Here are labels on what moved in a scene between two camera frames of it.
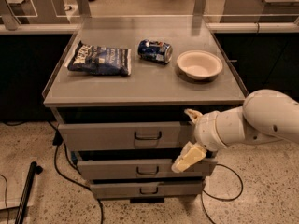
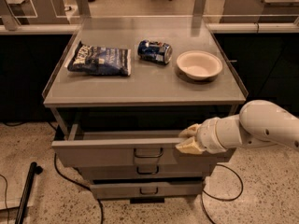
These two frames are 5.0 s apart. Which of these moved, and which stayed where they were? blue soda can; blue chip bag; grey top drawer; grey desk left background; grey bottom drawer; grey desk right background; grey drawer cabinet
Moved: grey top drawer
Stayed: grey bottom drawer; grey desk left background; grey desk right background; grey drawer cabinet; blue chip bag; blue soda can
